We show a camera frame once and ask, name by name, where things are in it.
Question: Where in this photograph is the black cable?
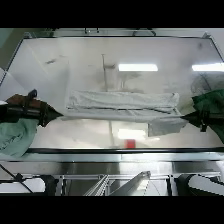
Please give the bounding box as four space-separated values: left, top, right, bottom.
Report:
0 163 35 195

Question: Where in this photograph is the brown garment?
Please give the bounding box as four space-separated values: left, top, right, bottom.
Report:
4 93 48 113

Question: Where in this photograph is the light green garment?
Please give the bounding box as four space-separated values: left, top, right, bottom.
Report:
0 117 40 158

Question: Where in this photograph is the dark green garment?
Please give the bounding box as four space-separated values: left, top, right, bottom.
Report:
191 88 224 145

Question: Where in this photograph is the grey T-shirt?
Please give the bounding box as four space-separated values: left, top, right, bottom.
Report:
61 90 190 138

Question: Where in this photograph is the silver frame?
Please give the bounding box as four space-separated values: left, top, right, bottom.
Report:
0 27 224 197

